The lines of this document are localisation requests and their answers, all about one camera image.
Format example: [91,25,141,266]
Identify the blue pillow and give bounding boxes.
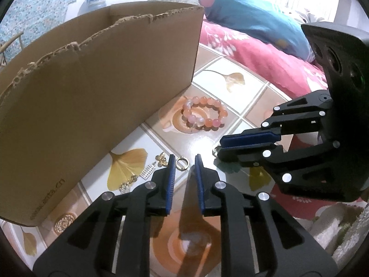
[199,0,317,63]

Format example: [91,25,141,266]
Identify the wooden chair black seat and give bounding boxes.
[0,32,25,67]

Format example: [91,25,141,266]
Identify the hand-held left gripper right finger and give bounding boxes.
[194,154,338,277]

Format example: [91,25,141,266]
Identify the red floral blanket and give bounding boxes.
[197,20,331,222]

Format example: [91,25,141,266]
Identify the blue water dispenser bottle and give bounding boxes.
[84,0,108,10]

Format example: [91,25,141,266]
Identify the brown cardboard box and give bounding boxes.
[0,1,206,227]

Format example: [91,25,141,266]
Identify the pink bead bracelet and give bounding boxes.
[181,95,229,129]

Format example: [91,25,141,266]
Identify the gold round filigree pendant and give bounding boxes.
[54,213,76,233]

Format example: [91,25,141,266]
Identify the gold dangling charm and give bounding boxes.
[119,175,138,193]

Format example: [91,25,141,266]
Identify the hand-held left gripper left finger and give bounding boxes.
[33,154,177,277]

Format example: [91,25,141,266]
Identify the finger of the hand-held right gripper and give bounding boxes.
[220,90,334,149]
[216,139,342,193]

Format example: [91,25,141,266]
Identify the silver abacus charm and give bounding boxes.
[140,163,157,180]

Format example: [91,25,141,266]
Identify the teal patterned wall cloth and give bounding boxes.
[0,0,79,64]

